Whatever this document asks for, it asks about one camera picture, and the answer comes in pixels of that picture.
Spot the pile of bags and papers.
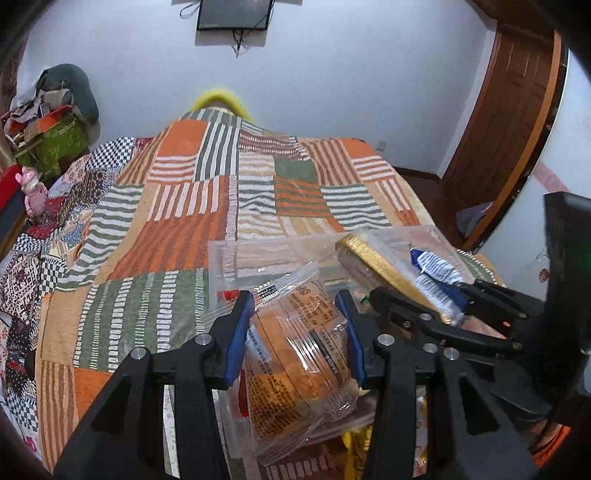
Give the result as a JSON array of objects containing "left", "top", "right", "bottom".
[{"left": 2, "top": 80, "right": 75, "bottom": 139}]

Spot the grey plush pillow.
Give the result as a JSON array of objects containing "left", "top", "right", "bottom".
[{"left": 44, "top": 64, "right": 100, "bottom": 124}]

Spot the small black wall monitor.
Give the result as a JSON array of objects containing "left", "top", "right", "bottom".
[{"left": 196, "top": 0, "right": 275, "bottom": 32}]

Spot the blue white snack packet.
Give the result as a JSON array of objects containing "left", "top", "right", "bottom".
[{"left": 410, "top": 248, "right": 465, "bottom": 326}]

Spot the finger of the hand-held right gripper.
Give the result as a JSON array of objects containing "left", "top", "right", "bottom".
[
  {"left": 441, "top": 278, "right": 531, "bottom": 326},
  {"left": 369, "top": 287, "right": 525, "bottom": 358}
]

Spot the yellow snack packet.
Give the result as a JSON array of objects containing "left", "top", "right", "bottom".
[{"left": 342, "top": 425, "right": 375, "bottom": 480}]

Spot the green cardboard box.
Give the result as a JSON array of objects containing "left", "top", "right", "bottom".
[{"left": 15, "top": 105, "right": 90, "bottom": 181}]

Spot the clear plastic container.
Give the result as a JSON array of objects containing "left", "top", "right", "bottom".
[{"left": 208, "top": 225, "right": 478, "bottom": 480}]

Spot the pink toy figure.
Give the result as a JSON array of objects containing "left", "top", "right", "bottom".
[{"left": 15, "top": 167, "right": 49, "bottom": 217}]

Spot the yellow foam tube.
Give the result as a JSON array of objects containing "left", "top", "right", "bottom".
[{"left": 188, "top": 84, "right": 256, "bottom": 123}]

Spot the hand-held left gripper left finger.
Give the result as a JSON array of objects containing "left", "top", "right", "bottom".
[{"left": 54, "top": 290, "right": 256, "bottom": 480}]

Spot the clear orange bread packet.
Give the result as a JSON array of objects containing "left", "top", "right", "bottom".
[{"left": 242, "top": 261, "right": 361, "bottom": 467}]

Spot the striped patchwork blanket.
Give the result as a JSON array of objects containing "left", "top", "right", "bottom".
[{"left": 34, "top": 107, "right": 506, "bottom": 480}]

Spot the black hanging cable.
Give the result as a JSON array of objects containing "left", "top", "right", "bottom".
[{"left": 229, "top": 28, "right": 252, "bottom": 58}]

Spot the brown wooden door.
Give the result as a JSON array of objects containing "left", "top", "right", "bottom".
[{"left": 438, "top": 21, "right": 571, "bottom": 252}]

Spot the grey cloth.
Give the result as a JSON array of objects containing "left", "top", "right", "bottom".
[{"left": 456, "top": 201, "right": 496, "bottom": 237}]

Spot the checkered patchwork quilt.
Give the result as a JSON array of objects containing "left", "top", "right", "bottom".
[{"left": 0, "top": 136, "right": 160, "bottom": 462}]

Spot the white appliance with stickers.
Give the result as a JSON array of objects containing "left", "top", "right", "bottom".
[{"left": 478, "top": 217, "right": 550, "bottom": 301}]

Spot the gold snack box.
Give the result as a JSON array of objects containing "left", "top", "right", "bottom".
[{"left": 335, "top": 233, "right": 455, "bottom": 326}]

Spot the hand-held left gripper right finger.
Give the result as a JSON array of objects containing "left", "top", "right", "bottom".
[{"left": 335, "top": 289, "right": 539, "bottom": 480}]

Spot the red box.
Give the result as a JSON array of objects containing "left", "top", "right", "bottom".
[{"left": 0, "top": 167, "right": 28, "bottom": 241}]

